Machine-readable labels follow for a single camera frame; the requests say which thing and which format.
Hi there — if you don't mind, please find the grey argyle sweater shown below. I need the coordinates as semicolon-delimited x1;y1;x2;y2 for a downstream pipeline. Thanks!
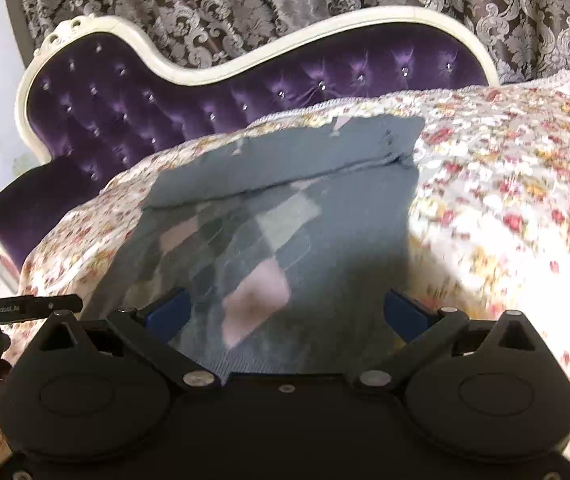
83;115;424;377

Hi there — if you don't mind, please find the floral bed cover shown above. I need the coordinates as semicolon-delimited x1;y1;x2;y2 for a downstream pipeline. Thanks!
0;69;570;476

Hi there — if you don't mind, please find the purple tufted headboard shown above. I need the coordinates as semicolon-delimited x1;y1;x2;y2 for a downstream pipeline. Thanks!
0;6;499;266

